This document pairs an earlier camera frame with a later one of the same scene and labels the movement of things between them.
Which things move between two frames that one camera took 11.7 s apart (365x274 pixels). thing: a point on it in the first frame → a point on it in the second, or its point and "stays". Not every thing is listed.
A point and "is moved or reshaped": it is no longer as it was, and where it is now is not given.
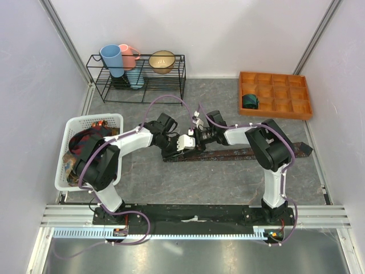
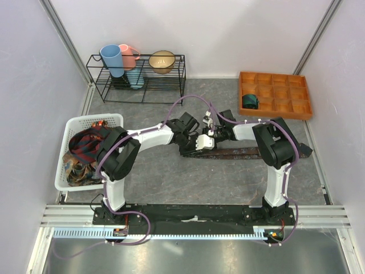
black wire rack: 141,78 stays
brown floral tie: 299,149 is moved or reshaped
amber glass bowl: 162,61 stays
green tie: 250,101 stays
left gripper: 174,154 → 192,152
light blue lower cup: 136,79 stays
